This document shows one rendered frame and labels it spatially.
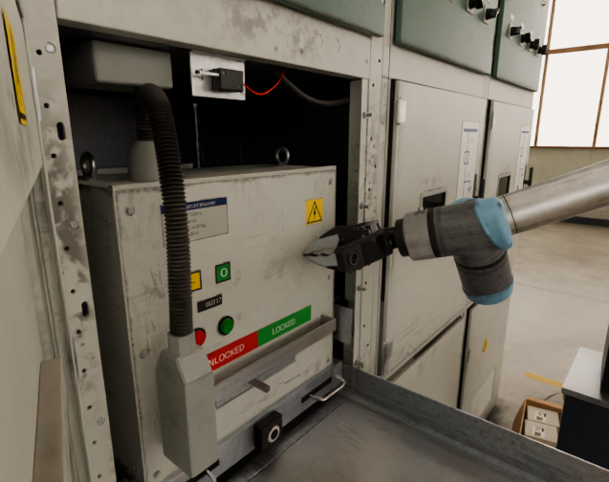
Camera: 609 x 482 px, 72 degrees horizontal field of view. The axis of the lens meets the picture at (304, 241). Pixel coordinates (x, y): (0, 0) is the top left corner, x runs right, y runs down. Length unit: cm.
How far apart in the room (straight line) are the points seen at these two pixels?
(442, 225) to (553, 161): 791
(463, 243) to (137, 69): 55
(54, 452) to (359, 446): 68
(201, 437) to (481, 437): 57
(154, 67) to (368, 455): 78
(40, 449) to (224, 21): 53
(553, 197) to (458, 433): 51
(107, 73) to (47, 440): 42
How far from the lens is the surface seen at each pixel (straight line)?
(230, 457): 87
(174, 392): 61
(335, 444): 95
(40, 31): 53
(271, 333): 84
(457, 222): 74
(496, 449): 98
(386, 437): 98
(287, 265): 82
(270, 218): 77
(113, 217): 60
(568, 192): 94
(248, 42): 68
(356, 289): 98
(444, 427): 101
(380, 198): 100
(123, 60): 63
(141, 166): 65
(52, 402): 43
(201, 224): 67
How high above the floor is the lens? 145
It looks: 14 degrees down
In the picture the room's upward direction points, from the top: straight up
